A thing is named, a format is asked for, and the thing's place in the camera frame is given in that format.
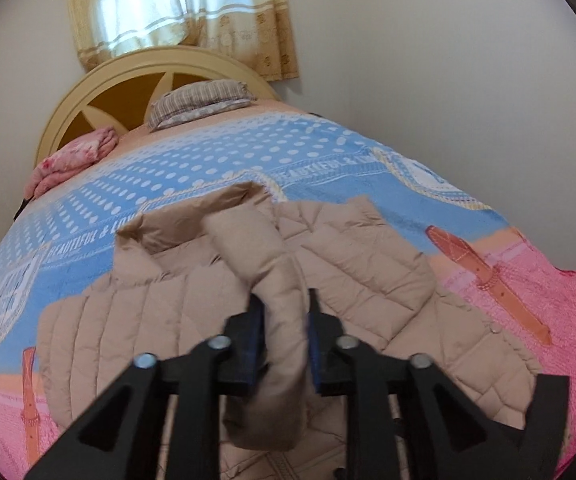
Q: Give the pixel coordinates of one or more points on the blue pink printed blanket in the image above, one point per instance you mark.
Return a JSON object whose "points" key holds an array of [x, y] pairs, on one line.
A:
{"points": [[318, 160]]}

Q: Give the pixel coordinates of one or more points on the grey striped pillow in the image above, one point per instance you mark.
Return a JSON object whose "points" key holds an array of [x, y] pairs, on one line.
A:
{"points": [[198, 100]]}

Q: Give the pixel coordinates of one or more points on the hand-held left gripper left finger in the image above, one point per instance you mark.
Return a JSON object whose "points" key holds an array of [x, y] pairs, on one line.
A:
{"points": [[257, 345]]}

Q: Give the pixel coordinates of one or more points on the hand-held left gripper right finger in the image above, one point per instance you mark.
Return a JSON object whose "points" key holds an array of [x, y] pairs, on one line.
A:
{"points": [[318, 355]]}

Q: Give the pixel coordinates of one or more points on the cream wooden headboard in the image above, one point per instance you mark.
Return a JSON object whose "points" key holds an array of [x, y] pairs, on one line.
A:
{"points": [[93, 90]]}

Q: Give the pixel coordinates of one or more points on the pink floral folded blanket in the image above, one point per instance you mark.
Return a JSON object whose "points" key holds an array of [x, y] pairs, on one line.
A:
{"points": [[78, 155]]}

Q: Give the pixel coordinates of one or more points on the beige quilted puffer jacket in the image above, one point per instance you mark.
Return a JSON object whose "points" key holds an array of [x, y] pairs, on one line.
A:
{"points": [[368, 270]]}

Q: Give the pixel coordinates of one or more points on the cream patterned curtain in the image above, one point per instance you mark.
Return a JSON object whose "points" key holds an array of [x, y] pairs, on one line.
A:
{"points": [[238, 25]]}

